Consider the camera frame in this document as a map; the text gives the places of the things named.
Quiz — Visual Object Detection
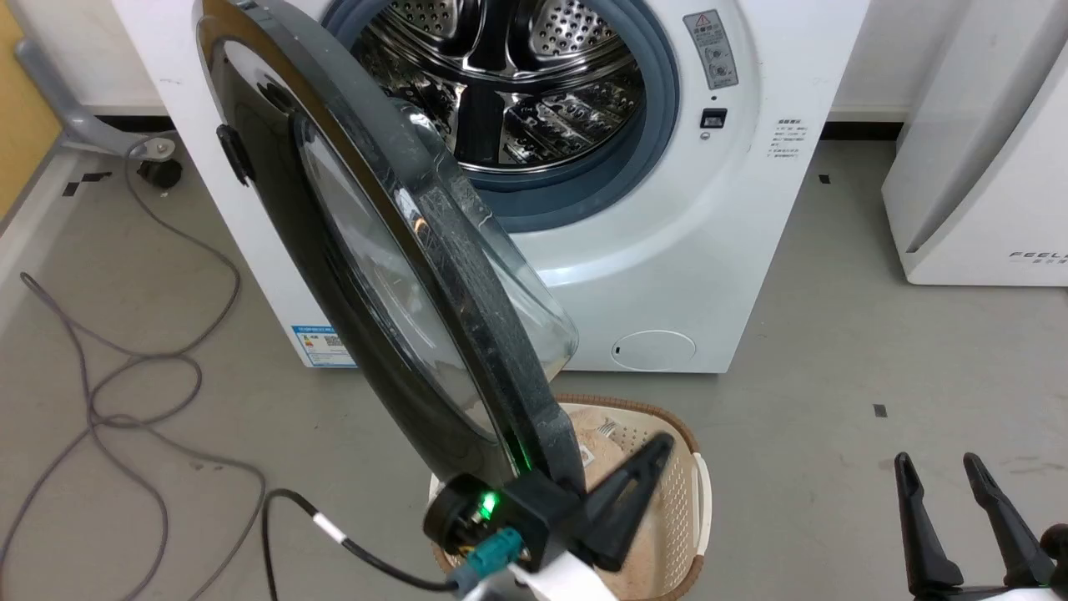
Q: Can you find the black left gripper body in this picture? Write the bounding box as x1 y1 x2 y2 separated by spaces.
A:
423 473 595 575

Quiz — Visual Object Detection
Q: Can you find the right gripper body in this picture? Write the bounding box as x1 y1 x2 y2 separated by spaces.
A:
924 524 1068 601

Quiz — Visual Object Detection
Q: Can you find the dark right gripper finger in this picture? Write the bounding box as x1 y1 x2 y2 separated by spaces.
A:
894 452 965 598
964 452 1055 588

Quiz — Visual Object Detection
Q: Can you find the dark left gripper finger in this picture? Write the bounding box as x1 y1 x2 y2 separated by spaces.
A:
582 432 675 573

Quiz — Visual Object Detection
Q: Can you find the black round glass door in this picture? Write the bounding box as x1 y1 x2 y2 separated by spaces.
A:
194 0 587 503

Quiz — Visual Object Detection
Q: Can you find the white front-load washing machine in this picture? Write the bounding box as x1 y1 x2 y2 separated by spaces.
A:
113 0 873 374

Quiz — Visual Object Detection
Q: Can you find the grey-blue rubber door gasket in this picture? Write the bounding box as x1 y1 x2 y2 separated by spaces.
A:
321 0 681 235

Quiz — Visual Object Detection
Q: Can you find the beige plastic laundry basket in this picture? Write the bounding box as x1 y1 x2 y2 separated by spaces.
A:
430 394 713 601

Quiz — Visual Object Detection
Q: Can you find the beige clothing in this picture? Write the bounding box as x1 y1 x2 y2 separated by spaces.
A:
572 404 673 598

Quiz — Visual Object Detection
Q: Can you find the round white filter cover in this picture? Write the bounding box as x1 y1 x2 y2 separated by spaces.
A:
612 331 698 371

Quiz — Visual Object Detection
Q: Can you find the blue energy label sticker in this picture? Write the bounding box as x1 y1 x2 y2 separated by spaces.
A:
292 324 358 368

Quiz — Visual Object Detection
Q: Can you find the white appliance cabinet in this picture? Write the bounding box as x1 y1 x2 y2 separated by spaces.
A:
882 0 1068 287

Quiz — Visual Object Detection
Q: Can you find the perforated steel drum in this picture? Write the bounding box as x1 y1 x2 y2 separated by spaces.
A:
350 0 648 173

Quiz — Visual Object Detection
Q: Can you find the grey warning label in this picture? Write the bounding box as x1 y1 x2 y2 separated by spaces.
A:
683 10 740 91

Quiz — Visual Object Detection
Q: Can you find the black caster wheel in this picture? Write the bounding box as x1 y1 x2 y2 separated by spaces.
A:
137 158 184 189

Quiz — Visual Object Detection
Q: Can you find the yellow wooden panel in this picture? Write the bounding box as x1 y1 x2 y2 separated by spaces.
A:
0 0 64 220

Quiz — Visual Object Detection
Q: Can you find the teal cable connector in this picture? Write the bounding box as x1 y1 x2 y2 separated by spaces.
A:
446 528 525 598

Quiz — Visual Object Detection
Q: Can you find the black cable with white tag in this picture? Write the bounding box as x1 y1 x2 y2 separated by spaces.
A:
261 488 461 601

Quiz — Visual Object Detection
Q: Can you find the grey floor cable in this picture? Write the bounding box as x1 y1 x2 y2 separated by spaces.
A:
0 138 268 601

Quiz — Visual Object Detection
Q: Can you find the grey metal frame leg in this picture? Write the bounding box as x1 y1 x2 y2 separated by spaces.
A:
13 38 179 161

